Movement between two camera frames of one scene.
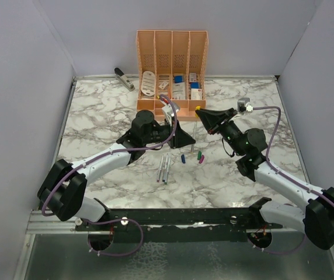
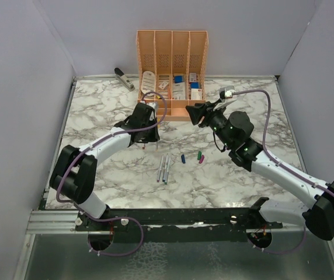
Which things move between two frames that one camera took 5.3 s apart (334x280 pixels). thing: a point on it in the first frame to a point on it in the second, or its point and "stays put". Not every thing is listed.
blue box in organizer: [178, 79] stays put
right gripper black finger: [212, 119] to [197, 111]
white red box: [196, 94] stays put
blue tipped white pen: [164, 175] stays put
